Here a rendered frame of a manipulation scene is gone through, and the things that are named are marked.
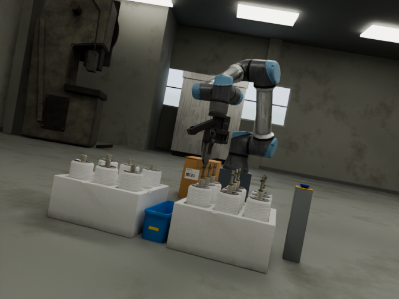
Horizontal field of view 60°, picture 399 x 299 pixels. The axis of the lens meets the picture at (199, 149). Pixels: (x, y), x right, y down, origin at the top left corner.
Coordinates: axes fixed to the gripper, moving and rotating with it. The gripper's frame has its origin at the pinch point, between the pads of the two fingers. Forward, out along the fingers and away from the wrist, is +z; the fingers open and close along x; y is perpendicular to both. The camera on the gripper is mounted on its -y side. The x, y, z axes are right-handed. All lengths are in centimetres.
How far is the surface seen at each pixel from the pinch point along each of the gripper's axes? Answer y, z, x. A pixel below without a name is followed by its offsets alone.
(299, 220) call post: 43.6, 17.3, -9.7
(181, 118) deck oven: 175, -48, 609
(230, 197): 9.0, 11.0, -11.1
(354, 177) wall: 628, 14, 544
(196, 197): -2.0, 14.0, -3.9
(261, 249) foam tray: 19.6, 26.8, -22.0
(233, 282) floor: 5.0, 35.1, -31.6
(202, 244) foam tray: 1.7, 30.4, -10.0
